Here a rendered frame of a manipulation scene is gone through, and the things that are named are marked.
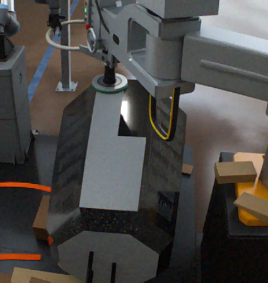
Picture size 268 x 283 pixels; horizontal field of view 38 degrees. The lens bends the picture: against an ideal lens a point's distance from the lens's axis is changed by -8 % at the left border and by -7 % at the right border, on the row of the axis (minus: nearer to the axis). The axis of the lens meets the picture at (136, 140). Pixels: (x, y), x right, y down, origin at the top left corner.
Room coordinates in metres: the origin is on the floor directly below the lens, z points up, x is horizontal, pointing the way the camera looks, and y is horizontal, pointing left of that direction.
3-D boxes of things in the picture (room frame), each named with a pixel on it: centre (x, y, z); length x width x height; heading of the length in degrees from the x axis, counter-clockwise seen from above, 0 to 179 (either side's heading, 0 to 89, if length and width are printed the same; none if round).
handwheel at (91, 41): (2.06, 0.23, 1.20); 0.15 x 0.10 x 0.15; 26
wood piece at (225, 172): (1.48, -0.48, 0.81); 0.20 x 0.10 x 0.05; 95
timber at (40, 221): (1.78, 0.56, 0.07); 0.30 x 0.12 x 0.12; 175
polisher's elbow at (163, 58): (1.63, -0.12, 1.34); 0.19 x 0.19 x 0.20
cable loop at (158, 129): (1.63, -0.11, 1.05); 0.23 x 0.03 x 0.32; 26
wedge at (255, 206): (1.26, -0.56, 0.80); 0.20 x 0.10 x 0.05; 49
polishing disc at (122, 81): (2.22, 0.18, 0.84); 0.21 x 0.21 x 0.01
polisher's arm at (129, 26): (1.86, 0.02, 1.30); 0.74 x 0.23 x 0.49; 26
